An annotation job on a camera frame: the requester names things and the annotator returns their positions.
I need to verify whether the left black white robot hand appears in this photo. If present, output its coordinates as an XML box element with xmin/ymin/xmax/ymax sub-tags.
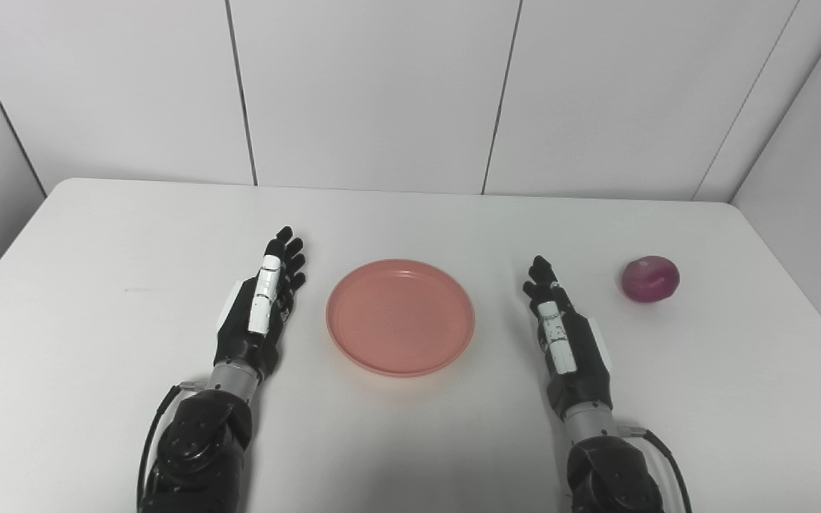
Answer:
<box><xmin>212</xmin><ymin>227</ymin><xmax>307</xmax><ymax>383</ymax></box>

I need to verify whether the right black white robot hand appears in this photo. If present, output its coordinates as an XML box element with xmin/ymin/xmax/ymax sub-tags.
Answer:
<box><xmin>522</xmin><ymin>255</ymin><xmax>614</xmax><ymax>420</ymax></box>

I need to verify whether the purple red onion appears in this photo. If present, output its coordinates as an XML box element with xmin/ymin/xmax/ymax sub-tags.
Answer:
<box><xmin>621</xmin><ymin>255</ymin><xmax>681</xmax><ymax>304</ymax></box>

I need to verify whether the pink plastic plate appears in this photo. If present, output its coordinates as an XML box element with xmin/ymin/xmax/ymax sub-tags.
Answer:
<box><xmin>326</xmin><ymin>259</ymin><xmax>476</xmax><ymax>378</ymax></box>

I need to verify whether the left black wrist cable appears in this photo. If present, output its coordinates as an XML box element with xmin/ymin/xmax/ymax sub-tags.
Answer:
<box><xmin>136</xmin><ymin>382</ymin><xmax>208</xmax><ymax>510</ymax></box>

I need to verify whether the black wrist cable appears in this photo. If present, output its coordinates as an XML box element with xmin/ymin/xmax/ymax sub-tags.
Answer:
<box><xmin>136</xmin><ymin>382</ymin><xmax>208</xmax><ymax>510</ymax></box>
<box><xmin>617</xmin><ymin>423</ymin><xmax>693</xmax><ymax>513</ymax></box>

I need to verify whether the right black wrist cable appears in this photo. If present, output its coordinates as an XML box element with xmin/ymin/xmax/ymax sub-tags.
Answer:
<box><xmin>617</xmin><ymin>423</ymin><xmax>693</xmax><ymax>513</ymax></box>

